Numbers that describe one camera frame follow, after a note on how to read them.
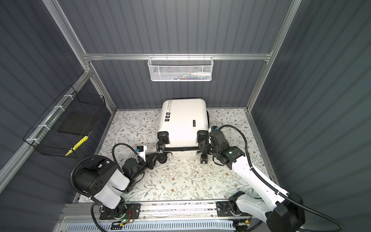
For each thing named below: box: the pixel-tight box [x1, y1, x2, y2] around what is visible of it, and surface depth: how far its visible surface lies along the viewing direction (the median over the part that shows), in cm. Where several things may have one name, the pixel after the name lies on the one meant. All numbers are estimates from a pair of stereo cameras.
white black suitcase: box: [156, 98, 210, 165], surface depth 86 cm
